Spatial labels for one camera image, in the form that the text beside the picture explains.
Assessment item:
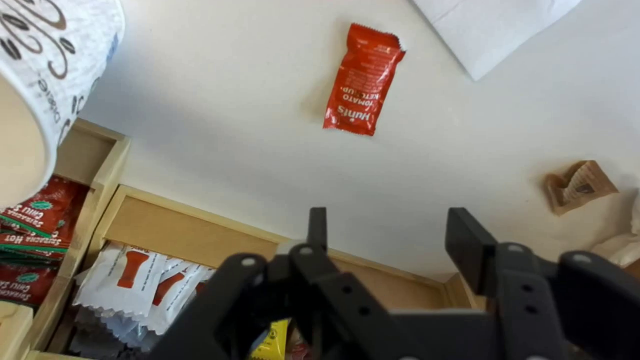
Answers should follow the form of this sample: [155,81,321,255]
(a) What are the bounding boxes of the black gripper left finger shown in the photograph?
[148,205,437,360]

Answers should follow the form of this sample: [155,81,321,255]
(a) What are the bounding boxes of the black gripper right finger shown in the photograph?
[432,205,640,360]

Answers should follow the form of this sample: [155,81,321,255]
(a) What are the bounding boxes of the red tomato ketchup packet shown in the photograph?
[323,21,409,137]

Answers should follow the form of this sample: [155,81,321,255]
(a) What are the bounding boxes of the yellow sauce packet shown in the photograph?
[248,318,296,360]

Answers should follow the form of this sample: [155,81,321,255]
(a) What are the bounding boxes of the small brown paper packet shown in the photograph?
[542,158,618,216]

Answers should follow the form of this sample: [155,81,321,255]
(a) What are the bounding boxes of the narrow bamboo organizer rack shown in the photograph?
[27,182,482,360]
[0,118,133,360]

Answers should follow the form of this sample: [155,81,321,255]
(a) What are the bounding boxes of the white packets with red print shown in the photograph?
[68,242,216,337]

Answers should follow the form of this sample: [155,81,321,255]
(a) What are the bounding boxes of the white paper napkin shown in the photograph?
[409,0,587,81]

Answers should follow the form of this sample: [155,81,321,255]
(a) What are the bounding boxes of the dark red green packets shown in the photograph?
[0,173,93,310]

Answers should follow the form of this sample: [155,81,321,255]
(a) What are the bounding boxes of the patterned paper cup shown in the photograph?
[0,0,129,209]

